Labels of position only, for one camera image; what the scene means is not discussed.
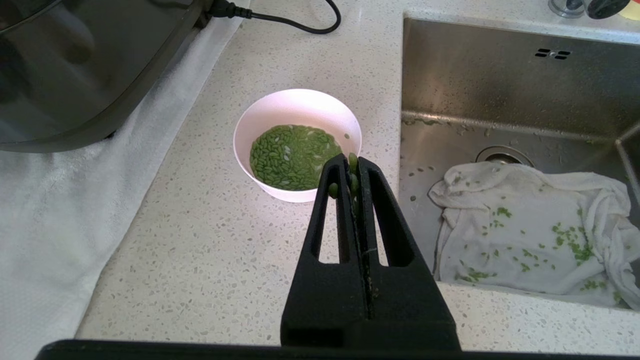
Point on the chrome faucet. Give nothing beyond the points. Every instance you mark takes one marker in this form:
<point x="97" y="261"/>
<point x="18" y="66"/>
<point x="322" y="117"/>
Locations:
<point x="607" y="6"/>

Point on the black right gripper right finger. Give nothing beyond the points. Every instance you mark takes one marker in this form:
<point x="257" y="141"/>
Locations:
<point x="410" y="310"/>

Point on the chopped green vegetables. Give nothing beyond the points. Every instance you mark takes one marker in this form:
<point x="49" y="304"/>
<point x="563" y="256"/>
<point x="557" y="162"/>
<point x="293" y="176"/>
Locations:
<point x="290" y="160"/>

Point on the black rice cooker body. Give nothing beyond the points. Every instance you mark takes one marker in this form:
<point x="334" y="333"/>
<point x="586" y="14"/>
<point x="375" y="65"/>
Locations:
<point x="75" y="75"/>

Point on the stainless steel sink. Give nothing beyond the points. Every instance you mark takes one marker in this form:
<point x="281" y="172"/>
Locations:
<point x="475" y="85"/>

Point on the white cloth with green bits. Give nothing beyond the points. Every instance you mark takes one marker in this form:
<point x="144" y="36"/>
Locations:
<point x="525" y="235"/>

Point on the green bean piece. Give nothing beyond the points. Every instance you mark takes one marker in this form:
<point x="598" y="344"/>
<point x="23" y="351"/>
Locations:
<point x="353" y="162"/>
<point x="333" y="190"/>

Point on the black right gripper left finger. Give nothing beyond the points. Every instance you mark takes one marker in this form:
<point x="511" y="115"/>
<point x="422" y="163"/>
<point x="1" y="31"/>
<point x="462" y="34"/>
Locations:
<point x="325" y="300"/>

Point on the round sink drain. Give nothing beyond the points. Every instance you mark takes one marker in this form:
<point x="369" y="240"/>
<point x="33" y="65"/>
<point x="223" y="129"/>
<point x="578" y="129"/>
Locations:
<point x="500" y="154"/>

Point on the white round bowl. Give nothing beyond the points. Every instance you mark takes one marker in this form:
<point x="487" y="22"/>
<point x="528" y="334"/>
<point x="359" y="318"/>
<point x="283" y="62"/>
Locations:
<point x="295" y="107"/>

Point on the white towel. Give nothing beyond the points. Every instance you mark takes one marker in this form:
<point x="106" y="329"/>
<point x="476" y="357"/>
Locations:
<point x="50" y="225"/>

